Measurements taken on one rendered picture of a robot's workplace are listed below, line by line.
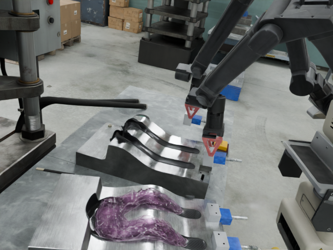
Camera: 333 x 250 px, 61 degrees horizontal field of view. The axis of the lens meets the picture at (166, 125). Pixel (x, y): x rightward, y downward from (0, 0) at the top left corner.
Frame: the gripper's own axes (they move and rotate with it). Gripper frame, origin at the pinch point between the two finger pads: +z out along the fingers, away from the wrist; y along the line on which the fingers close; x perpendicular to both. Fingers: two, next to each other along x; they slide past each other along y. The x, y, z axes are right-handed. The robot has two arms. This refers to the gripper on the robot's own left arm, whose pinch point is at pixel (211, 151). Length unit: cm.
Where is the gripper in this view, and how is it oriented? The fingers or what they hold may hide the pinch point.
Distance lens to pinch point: 99.6
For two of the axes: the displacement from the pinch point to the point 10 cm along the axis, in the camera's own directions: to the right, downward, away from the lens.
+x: 9.7, 1.1, -2.3
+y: -2.5, 3.0, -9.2
